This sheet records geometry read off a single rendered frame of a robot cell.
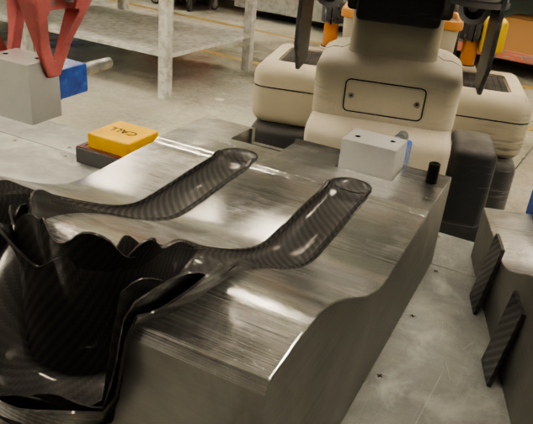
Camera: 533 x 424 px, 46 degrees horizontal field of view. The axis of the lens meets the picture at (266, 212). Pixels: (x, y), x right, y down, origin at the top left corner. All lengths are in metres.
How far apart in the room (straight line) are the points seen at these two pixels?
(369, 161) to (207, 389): 0.33
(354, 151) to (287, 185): 0.07
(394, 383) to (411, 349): 0.04
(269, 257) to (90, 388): 0.16
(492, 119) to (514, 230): 0.68
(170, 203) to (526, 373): 0.28
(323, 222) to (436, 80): 0.52
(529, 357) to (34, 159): 0.58
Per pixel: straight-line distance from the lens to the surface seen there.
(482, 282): 0.56
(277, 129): 1.30
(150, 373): 0.28
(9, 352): 0.36
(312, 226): 0.48
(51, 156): 0.80
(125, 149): 0.74
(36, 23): 0.56
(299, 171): 0.55
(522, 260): 0.55
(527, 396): 0.44
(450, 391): 0.48
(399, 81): 0.97
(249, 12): 4.50
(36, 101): 0.59
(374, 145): 0.55
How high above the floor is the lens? 1.10
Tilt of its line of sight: 26 degrees down
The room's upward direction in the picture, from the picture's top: 5 degrees clockwise
